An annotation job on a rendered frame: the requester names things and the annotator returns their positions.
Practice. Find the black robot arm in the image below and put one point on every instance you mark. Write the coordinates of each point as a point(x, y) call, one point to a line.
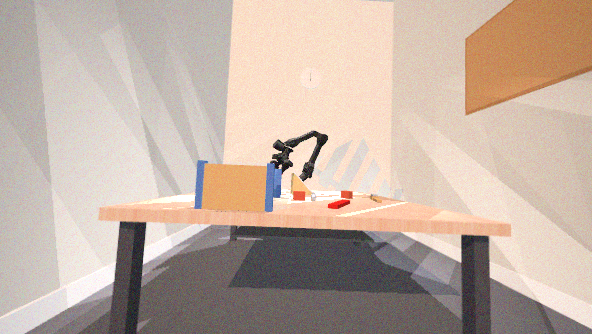
point(308, 167)

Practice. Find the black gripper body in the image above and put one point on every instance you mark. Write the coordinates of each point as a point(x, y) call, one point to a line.
point(287, 162)

